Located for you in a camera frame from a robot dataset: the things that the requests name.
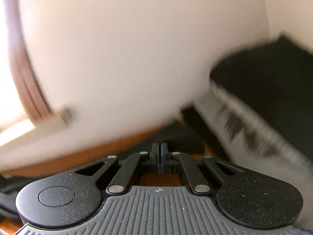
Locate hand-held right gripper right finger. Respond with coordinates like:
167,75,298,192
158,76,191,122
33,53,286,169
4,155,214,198
159,141,242,197

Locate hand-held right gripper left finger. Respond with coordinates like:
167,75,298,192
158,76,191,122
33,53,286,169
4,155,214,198
75,142,160,196

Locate black fleece sweatshirt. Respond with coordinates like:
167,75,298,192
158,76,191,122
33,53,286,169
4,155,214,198
0,122,206,226

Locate black pants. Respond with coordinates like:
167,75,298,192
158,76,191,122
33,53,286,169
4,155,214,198
181,106,211,140

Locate brown wooden window trim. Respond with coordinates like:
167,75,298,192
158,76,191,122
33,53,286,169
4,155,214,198
0,0,53,124

